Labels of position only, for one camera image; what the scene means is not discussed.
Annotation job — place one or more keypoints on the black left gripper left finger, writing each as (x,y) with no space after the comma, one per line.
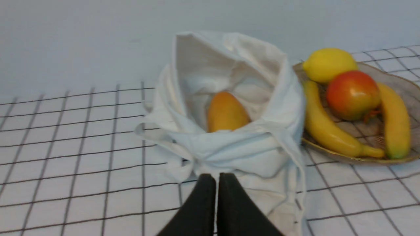
(196,216)

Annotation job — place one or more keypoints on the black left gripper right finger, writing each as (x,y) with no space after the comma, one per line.
(237,215)

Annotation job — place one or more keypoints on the yellow lemon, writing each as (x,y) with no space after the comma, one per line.
(324,65)

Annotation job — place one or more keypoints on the white cloth tote bag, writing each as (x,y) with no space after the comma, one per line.
(265,155)

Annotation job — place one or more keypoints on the left yellow banana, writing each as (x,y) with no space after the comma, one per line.
(322,128)

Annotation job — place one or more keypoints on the yellow banana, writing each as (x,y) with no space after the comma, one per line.
(322,128)
(397,133)

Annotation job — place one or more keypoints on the white black grid tablecloth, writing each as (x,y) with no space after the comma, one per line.
(72,165)

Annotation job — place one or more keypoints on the red orange pomegranate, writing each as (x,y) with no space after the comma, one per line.
(353,96)

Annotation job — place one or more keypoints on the right yellow banana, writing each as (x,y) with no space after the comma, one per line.
(397,133)

